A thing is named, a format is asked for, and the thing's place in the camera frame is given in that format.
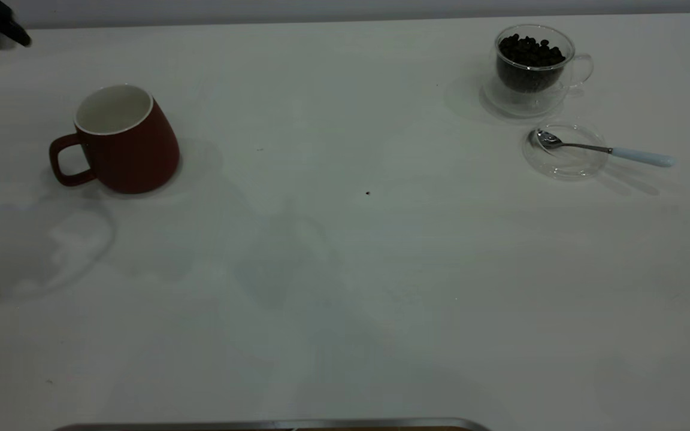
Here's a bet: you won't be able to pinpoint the red ceramic mug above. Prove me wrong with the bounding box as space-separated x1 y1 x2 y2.
49 84 181 195

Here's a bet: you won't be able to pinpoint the small clear glass dish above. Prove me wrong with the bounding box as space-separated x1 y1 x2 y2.
522 122 608 180

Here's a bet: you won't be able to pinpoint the dark coffee beans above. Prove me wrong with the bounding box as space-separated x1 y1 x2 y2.
497 34 566 93

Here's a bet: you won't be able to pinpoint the clear glass cup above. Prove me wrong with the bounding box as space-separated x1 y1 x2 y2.
480 24 594 118

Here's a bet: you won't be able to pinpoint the metal spoon pale blue handle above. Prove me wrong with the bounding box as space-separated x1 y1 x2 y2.
535 129 676 168

